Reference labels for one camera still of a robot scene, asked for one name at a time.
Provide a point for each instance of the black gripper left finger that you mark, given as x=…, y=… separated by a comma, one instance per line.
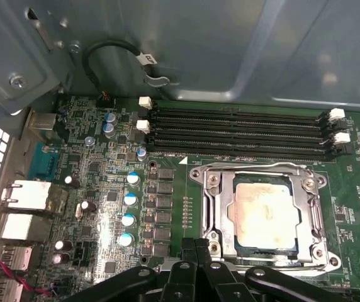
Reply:
x=180, y=283

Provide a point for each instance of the black PC case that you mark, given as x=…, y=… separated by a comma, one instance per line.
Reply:
x=199, y=47

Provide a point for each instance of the silver network port block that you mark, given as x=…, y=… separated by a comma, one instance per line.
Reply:
x=29, y=195

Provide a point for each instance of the black RAM slot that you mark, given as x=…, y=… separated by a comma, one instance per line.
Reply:
x=230, y=150
x=230, y=125
x=230, y=137
x=230, y=112

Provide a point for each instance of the silver USB port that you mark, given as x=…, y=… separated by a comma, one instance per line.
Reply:
x=16, y=258
x=7, y=291

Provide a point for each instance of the blue white capacitor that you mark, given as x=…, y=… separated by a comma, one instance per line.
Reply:
x=126, y=239
x=131, y=200
x=142, y=153
x=110, y=118
x=128, y=221
x=109, y=130
x=133, y=179

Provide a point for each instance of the small metal port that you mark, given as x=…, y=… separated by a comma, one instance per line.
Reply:
x=43, y=121

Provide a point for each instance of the metal locking lever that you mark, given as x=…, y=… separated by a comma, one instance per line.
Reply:
x=255, y=166
x=293, y=266

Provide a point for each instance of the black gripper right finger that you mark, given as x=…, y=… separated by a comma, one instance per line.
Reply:
x=217, y=283

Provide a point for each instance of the dark capacitor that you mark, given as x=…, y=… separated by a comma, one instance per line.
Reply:
x=72, y=182
x=61, y=258
x=63, y=246
x=88, y=207

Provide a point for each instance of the blue serial port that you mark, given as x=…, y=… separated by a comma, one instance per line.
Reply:
x=43, y=162

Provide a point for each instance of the metal socket cover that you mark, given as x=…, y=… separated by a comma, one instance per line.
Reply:
x=222, y=195

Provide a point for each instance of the CPU socket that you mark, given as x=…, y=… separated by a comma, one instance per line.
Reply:
x=332, y=261

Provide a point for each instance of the silver screw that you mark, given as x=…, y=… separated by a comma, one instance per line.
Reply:
x=89, y=141
x=18, y=81

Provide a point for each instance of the green motherboard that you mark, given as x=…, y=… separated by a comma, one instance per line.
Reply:
x=192, y=188

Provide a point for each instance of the grey square choke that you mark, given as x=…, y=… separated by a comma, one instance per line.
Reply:
x=165, y=188
x=162, y=233
x=164, y=203
x=160, y=250
x=163, y=217
x=166, y=174

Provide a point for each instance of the silver CPU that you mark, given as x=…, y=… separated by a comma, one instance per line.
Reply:
x=262, y=214

